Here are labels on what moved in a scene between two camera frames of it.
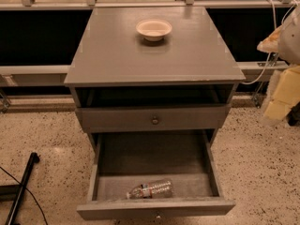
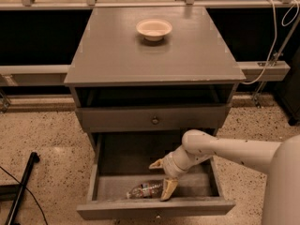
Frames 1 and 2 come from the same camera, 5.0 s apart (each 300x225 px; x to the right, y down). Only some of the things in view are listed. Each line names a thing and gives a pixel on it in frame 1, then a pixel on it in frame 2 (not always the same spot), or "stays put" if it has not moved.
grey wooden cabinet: [152, 78] stays put
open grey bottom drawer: [122, 160] stays put
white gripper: [291, 44] → [168, 168]
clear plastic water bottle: [155, 189] stays put
